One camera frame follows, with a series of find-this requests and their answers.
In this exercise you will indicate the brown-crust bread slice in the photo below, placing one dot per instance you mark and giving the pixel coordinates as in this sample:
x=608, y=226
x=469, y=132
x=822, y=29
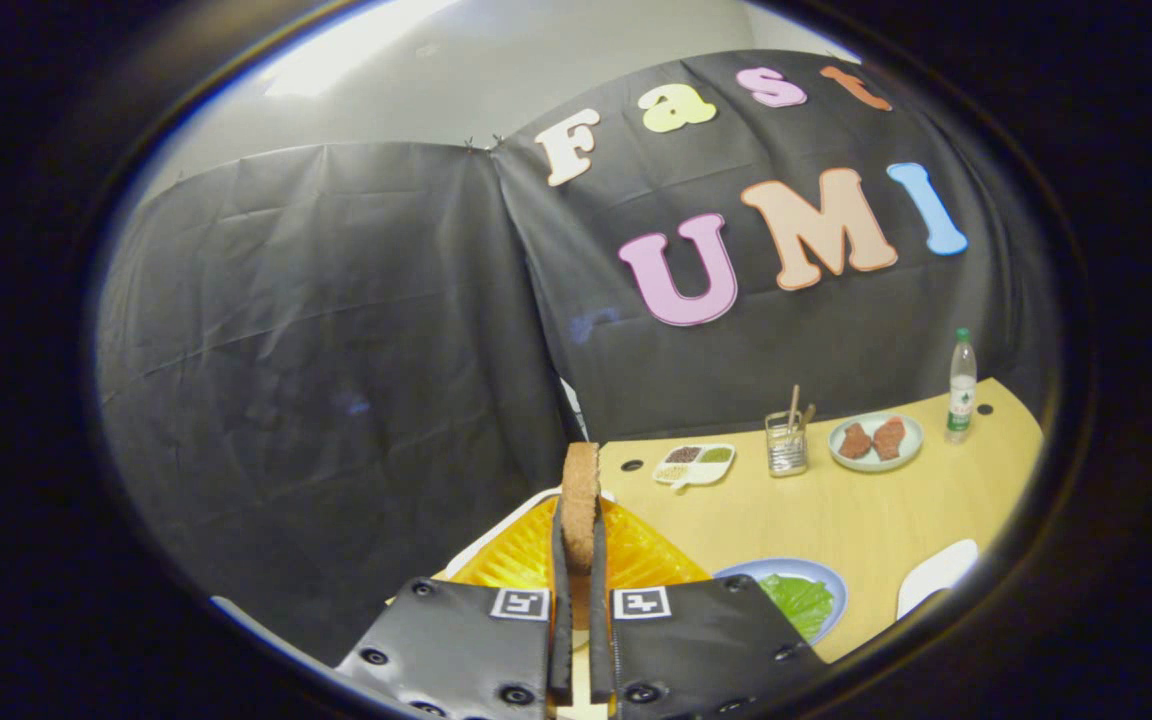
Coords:
x=581, y=500

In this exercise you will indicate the white plate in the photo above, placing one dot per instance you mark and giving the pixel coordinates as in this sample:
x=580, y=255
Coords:
x=936, y=578

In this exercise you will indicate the blue plate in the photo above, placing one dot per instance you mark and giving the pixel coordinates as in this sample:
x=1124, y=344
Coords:
x=736, y=574

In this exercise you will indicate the clear glass utensil holder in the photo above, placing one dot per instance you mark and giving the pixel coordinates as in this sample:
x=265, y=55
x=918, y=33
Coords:
x=786, y=450

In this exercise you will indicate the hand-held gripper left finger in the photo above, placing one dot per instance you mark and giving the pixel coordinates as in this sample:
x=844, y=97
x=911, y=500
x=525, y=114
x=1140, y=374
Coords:
x=563, y=620

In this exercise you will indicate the black backdrop cloth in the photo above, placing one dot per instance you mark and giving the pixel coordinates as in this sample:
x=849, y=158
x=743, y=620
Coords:
x=336, y=350

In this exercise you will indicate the pale green plate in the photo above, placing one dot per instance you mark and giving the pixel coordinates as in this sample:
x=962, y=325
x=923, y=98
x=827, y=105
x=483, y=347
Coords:
x=876, y=464

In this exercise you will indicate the brown meat patty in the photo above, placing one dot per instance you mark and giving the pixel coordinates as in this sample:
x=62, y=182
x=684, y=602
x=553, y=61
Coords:
x=889, y=438
x=854, y=441

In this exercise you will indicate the clear water bottle green cap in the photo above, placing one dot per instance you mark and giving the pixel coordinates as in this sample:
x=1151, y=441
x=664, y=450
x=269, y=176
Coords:
x=961, y=390

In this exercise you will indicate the white sectioned condiment dish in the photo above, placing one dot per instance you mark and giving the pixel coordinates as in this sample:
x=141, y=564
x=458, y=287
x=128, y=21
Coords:
x=694, y=466

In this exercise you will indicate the white toaster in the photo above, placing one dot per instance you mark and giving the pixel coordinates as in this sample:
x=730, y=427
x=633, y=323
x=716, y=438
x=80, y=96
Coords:
x=496, y=533

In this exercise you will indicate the wooden chopstick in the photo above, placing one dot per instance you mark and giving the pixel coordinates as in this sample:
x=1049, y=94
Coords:
x=794, y=405
x=809, y=413

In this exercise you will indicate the green lettuce leaf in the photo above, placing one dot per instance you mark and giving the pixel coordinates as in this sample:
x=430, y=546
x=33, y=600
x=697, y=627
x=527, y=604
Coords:
x=798, y=602

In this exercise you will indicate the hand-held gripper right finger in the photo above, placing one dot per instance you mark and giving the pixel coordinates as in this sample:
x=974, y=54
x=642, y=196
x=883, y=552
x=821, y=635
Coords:
x=600, y=620

